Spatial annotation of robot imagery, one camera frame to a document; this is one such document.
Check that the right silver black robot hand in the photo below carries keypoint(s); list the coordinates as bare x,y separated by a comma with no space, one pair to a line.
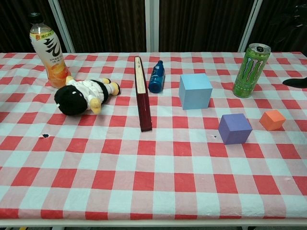
297,82

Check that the small orange cube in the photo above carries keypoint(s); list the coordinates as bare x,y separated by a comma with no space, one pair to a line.
272,119

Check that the purple cube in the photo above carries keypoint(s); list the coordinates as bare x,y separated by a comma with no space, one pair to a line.
233,130

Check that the green energy drink can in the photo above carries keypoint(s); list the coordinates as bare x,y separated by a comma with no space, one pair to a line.
251,72

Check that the large light blue cube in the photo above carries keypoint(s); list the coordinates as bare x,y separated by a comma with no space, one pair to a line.
195,93

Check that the small blue bottle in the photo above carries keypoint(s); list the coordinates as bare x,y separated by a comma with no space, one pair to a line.
156,81

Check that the dark red book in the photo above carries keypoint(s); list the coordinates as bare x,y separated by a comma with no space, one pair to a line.
144,107

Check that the red white checkered tablecloth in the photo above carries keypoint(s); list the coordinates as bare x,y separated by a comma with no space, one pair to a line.
153,167

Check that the black white plush doll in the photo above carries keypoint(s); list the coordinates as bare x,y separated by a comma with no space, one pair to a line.
72,98

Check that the orange drink plastic bottle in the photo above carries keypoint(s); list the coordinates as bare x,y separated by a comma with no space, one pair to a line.
51,62

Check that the white partition frame post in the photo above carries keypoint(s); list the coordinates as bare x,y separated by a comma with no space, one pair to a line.
151,24
250,24
62,26

